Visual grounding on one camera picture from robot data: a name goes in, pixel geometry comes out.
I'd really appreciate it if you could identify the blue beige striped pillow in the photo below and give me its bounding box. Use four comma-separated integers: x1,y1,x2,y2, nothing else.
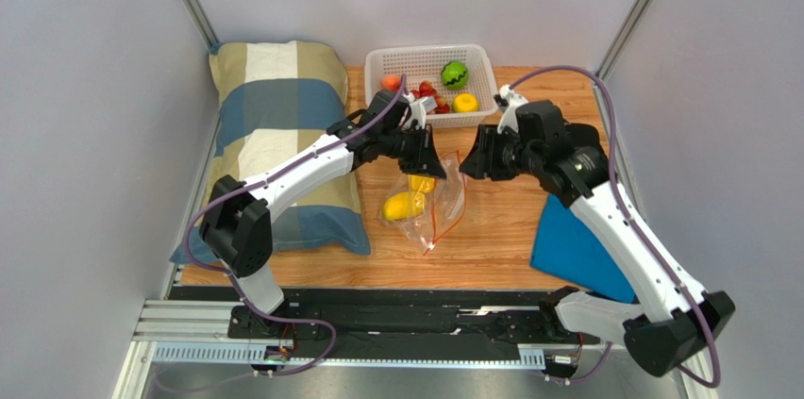
206,41,371,256

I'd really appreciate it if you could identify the yellow fake bell pepper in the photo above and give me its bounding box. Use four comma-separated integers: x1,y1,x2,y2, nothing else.
408,175,437,194

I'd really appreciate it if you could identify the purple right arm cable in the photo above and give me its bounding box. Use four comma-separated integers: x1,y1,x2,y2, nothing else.
509,65,724,390

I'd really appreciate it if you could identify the blue cloth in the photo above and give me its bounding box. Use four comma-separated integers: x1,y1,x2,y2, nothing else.
529,195,636,304

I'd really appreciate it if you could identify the white plastic basket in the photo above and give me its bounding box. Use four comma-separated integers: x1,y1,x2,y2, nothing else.
362,42,500,130

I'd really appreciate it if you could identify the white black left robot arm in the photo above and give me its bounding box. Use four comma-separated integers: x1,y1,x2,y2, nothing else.
189,89,446,317

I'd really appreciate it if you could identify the right aluminium frame post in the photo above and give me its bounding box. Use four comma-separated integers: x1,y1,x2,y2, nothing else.
596,0,654,81

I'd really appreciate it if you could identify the clear zip top bag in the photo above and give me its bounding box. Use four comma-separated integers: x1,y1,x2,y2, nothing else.
378,151,468,255

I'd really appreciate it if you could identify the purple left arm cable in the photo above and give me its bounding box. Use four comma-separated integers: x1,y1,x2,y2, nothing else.
183,74,409,381

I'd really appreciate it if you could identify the green fake watermelon ball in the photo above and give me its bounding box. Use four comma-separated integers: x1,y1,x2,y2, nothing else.
441,61,469,91

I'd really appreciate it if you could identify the orange fake peach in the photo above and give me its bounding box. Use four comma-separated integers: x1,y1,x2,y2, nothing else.
380,75,402,92

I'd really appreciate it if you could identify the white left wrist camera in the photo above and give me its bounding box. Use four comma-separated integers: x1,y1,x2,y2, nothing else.
402,93,434,130

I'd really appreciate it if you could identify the yellow fake lemon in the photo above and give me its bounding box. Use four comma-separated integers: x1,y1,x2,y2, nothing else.
381,191,427,222

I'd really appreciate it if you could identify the red fake lychee bunch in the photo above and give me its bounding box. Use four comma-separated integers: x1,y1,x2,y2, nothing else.
411,80,451,115

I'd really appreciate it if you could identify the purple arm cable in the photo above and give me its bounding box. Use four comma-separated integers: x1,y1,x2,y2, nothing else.
183,74,409,381
509,65,724,390

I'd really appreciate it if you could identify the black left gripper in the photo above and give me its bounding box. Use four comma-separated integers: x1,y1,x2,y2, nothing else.
381,125,448,182

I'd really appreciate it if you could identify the black cap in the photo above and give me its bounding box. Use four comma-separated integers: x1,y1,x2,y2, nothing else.
565,123,609,189

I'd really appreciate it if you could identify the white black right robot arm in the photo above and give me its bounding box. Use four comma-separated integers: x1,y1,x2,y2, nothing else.
460,100,735,377

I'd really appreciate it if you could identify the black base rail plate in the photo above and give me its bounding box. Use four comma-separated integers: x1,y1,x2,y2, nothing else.
169,285,604,362

